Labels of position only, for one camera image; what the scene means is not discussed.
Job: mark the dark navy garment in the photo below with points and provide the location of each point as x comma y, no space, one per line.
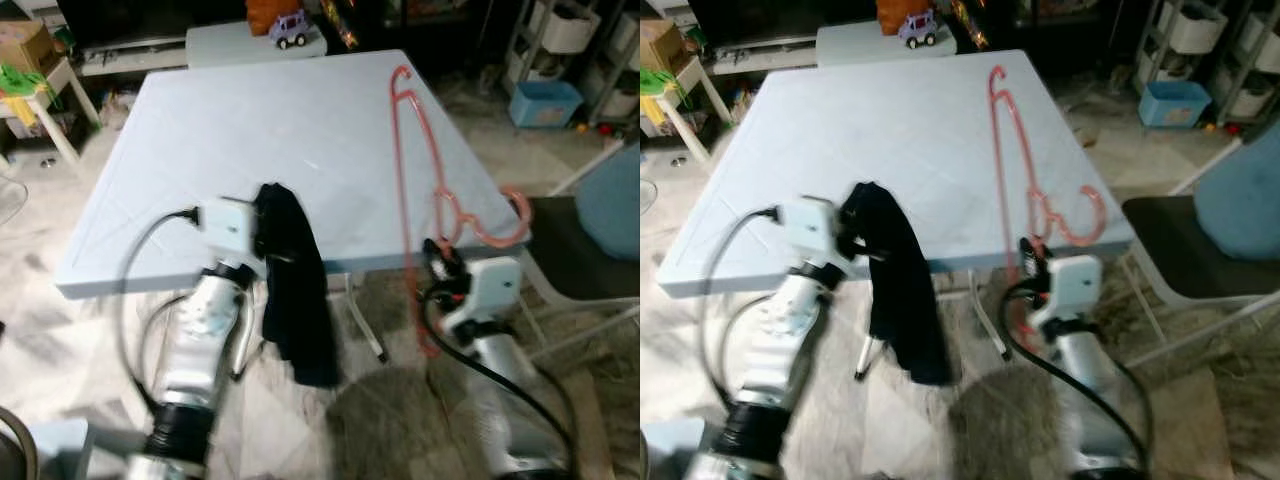
905,300
300,300

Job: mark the pink plastic clothes hanger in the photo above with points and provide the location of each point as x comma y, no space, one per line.
527,215
1103,215

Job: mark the light blue plastic table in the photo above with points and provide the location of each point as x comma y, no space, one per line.
260,140
880,140

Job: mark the grey white folding chair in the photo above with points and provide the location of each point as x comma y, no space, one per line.
570,250
1170,250

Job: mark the light blue cushion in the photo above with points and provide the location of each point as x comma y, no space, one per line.
1240,200
615,205

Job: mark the blue plastic storage box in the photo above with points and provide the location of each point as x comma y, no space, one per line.
1175,105
545,105

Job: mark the small light blue table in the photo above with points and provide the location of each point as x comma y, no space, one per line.
230,45
860,45

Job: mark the small white table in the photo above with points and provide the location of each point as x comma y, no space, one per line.
60,130
685,125

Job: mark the purple toy car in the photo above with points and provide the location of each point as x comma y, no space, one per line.
290,30
918,30

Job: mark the orange toy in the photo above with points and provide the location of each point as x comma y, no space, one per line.
262,15
893,12

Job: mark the black television screen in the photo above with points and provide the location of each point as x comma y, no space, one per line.
780,20
150,20

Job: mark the white shelf rack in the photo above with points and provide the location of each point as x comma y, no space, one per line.
519,40
1147,40
600,68
1228,65

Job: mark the white storage bin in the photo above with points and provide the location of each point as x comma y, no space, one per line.
622,102
570,30
1197,30
1267,35
1253,102

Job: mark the brown cardboard box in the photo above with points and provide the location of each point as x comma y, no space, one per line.
660,45
25,48

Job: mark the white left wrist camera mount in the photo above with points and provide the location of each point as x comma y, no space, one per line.
808,228
228,228

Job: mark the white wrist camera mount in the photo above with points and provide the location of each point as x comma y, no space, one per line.
808,228
495,285
228,228
1073,285

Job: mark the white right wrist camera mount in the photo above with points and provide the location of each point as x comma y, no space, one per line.
495,285
1073,285

